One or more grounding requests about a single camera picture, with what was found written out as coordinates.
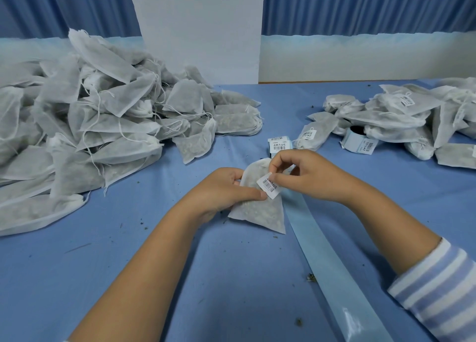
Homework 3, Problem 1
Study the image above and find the small label roll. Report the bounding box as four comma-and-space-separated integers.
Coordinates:
268, 135, 295, 159

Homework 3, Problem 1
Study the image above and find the person's left hand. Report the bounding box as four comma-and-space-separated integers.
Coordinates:
191, 167, 267, 224

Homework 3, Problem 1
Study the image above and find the pile of unlabelled drawstring pouches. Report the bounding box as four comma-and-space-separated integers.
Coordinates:
0, 28, 263, 238

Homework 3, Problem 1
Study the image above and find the person's left forearm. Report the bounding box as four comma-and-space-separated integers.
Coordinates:
69, 201, 224, 342

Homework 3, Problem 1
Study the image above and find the blue nonwoven table cover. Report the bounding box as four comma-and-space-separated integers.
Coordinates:
0, 79, 476, 342

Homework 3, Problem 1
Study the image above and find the person's right forearm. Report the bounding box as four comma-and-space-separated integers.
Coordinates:
336, 180, 453, 276

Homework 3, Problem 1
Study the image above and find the pile of labelled pouches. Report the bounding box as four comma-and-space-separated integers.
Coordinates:
293, 77, 476, 170

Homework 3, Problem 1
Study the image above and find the white nonwoven herb pouch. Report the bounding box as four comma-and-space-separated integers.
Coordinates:
227, 158, 287, 235

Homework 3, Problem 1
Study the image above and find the blue white striped sleeve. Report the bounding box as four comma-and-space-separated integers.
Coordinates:
387, 237, 476, 342

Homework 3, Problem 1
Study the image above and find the light blue label backing strip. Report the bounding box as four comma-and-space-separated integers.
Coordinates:
273, 149, 407, 342

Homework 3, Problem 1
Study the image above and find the label roll with black core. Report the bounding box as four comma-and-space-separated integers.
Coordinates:
341, 126, 379, 155

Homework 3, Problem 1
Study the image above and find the blue curtain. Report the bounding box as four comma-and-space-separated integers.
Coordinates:
0, 0, 142, 40
262, 0, 476, 36

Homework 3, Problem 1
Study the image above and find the white barcode label sticker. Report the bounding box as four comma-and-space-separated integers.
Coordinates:
257, 172, 282, 200

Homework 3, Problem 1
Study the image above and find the person's right hand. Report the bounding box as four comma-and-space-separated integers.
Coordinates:
268, 149, 358, 205

